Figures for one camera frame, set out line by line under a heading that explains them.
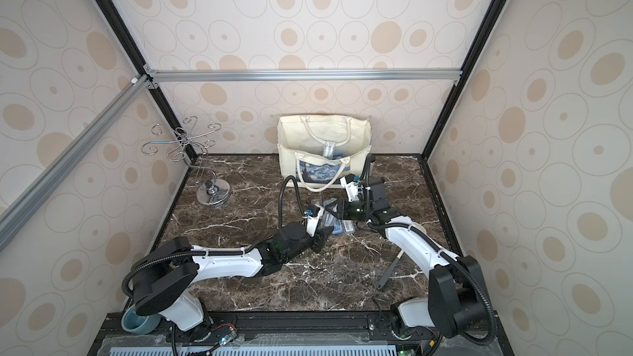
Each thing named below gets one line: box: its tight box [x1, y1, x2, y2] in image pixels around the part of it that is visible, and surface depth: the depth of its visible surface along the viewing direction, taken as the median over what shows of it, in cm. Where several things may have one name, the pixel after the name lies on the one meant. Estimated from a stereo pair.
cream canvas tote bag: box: [276, 114, 372, 193], surface depth 97 cm
